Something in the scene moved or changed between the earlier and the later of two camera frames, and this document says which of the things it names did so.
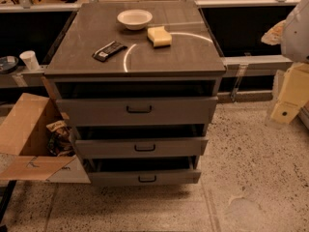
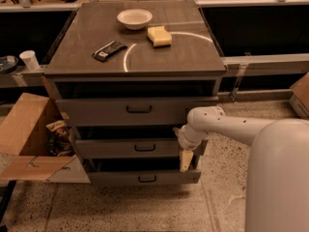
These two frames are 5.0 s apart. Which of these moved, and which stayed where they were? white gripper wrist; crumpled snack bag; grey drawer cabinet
Moved: white gripper wrist
Stayed: crumpled snack bag; grey drawer cabinet
